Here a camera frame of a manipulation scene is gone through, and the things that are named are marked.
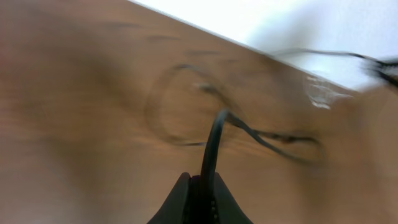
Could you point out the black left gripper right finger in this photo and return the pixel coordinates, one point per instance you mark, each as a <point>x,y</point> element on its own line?
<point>229,212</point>

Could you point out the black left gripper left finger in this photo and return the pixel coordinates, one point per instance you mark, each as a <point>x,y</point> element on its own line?
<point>172,210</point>

